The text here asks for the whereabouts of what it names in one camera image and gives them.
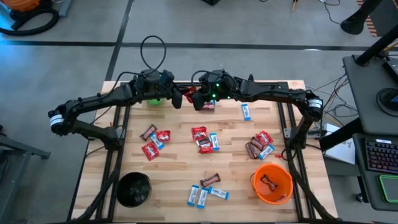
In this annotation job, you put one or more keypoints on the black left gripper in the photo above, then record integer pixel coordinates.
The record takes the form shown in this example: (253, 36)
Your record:
(166, 84)

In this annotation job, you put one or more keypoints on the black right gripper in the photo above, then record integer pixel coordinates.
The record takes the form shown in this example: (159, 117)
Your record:
(217, 82)

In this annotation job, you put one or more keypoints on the brown candy bar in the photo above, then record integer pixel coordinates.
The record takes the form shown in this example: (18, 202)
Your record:
(257, 143)
(210, 179)
(250, 151)
(204, 141)
(269, 183)
(209, 107)
(148, 132)

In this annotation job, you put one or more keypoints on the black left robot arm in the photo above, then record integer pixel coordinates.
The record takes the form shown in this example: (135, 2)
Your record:
(93, 101)

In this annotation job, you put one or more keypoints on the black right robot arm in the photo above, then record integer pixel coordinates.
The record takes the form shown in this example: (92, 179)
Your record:
(273, 91)

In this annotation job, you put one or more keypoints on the green plastic bucket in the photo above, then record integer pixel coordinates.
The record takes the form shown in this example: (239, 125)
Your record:
(155, 102)

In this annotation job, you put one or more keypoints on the black plastic bucket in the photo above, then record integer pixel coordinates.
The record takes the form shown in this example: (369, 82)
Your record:
(133, 189)

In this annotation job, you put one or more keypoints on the orange plastic bucket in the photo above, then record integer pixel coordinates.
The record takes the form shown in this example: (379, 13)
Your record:
(273, 168)

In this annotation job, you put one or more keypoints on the white power adapter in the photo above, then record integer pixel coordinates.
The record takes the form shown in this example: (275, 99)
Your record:
(331, 128)

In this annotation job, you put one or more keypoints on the wooden sticks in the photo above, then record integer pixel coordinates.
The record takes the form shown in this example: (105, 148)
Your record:
(294, 4)

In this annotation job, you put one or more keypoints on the gray floor box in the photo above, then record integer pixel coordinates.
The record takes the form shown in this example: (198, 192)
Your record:
(65, 7)

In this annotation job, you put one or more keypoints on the gray metal cart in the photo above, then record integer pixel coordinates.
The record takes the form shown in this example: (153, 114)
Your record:
(18, 144)

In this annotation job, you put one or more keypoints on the gray desk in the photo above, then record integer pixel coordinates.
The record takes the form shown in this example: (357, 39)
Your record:
(363, 102)

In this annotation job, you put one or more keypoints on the person's foot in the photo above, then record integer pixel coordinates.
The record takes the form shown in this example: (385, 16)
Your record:
(353, 24)

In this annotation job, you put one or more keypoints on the orange vacuum cleaner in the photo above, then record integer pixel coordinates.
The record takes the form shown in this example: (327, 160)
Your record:
(18, 4)

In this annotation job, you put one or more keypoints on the black monitor pole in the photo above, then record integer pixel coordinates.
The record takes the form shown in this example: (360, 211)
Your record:
(376, 46)

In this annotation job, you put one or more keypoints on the orange striped mat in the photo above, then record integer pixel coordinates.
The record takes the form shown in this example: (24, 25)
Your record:
(370, 23)

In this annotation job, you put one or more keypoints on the round black stand base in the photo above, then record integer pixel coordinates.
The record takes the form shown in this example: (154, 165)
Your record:
(388, 99)

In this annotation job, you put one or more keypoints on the gray keyboard tray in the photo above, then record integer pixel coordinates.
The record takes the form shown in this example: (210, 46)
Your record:
(370, 186)

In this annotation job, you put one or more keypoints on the black backlit keyboard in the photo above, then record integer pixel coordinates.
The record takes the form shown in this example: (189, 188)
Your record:
(382, 155)

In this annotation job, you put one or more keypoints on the green-edged pad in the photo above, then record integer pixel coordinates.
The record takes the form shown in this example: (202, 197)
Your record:
(391, 188)

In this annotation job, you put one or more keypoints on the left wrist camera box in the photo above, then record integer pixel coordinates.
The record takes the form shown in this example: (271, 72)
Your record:
(149, 79)

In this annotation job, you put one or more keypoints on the black aluminium frame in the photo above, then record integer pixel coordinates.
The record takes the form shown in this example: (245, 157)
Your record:
(281, 116)

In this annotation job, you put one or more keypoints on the gray metal bracket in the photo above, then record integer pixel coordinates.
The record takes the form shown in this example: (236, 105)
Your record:
(287, 133)

